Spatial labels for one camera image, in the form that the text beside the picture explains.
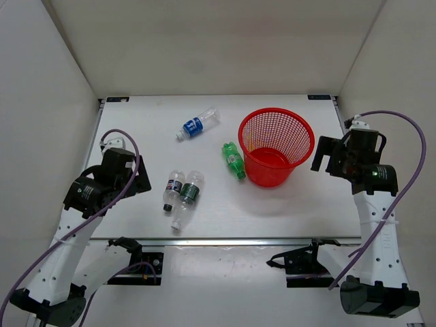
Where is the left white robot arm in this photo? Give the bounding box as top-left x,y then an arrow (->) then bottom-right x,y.
1,133 -> 151,326

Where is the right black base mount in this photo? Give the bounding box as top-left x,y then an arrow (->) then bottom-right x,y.
266,238 -> 341,288

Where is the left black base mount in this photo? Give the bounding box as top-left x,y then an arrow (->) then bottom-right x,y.
108,237 -> 164,286

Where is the red mesh plastic bin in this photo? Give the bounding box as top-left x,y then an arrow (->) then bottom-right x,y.
238,108 -> 315,188

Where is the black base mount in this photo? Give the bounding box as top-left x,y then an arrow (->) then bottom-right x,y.
108,237 -> 164,286
266,238 -> 341,288

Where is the dark green label clear bottle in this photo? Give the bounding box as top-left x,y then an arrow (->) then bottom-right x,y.
171,170 -> 204,232

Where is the pepsi label clear bottle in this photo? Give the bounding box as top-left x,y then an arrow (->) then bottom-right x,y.
163,170 -> 185,213

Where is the blue label clear bottle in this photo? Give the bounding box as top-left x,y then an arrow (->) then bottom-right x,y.
176,107 -> 220,141

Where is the green plastic bottle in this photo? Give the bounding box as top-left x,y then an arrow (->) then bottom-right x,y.
221,142 -> 246,181

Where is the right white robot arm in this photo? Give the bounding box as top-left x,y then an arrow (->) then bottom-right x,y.
306,116 -> 420,318

